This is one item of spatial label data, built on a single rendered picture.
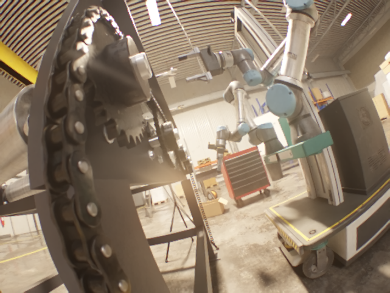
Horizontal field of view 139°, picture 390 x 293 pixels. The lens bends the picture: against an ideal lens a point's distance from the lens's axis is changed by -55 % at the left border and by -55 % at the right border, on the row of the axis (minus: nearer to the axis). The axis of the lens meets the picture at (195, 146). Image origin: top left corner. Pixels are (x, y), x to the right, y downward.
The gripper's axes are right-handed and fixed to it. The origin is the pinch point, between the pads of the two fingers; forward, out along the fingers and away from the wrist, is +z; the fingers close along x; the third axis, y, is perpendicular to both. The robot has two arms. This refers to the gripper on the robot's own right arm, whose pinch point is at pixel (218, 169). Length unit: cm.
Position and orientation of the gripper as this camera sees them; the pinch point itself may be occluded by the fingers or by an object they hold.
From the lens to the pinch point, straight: 110.2
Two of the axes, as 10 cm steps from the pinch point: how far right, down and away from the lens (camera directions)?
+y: 9.9, 0.8, -1.3
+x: 1.0, 3.1, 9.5
